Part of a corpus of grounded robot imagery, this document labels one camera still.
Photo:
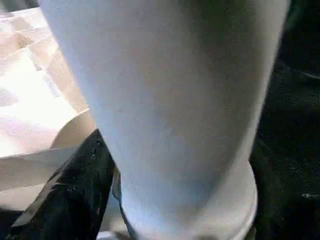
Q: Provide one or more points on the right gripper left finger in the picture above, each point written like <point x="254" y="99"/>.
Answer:
<point x="75" y="195"/>

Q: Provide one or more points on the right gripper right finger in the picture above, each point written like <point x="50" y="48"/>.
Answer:
<point x="287" y="205"/>

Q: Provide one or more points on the white plastic table top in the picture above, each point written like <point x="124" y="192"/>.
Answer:
<point x="25" y="100"/>

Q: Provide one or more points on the white plastic table leg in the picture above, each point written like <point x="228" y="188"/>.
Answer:
<point x="175" y="100"/>

